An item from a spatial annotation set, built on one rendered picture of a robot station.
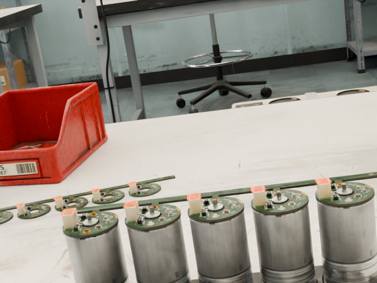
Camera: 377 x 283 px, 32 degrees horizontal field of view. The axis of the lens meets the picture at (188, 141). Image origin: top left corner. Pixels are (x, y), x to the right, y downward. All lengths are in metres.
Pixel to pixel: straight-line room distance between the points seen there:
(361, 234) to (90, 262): 0.12
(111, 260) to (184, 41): 4.41
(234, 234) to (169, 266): 0.03
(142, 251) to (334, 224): 0.08
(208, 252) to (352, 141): 0.29
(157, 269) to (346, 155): 0.27
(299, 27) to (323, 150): 4.15
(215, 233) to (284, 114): 0.39
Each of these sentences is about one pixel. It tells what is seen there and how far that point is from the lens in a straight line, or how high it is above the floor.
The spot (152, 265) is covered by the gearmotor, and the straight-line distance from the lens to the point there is 0.29.
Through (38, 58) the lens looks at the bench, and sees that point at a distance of 3.35.
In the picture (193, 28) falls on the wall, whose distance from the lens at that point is 4.67.
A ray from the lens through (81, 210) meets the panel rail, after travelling 0.31.
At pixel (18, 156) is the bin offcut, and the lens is 0.56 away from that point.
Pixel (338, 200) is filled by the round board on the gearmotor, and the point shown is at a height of 0.81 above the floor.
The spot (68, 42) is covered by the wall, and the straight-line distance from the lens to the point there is 4.83.
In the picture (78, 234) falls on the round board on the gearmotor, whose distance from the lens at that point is 0.29.
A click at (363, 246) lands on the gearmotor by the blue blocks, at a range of 0.29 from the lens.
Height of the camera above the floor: 0.92
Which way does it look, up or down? 17 degrees down
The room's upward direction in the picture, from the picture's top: 9 degrees counter-clockwise
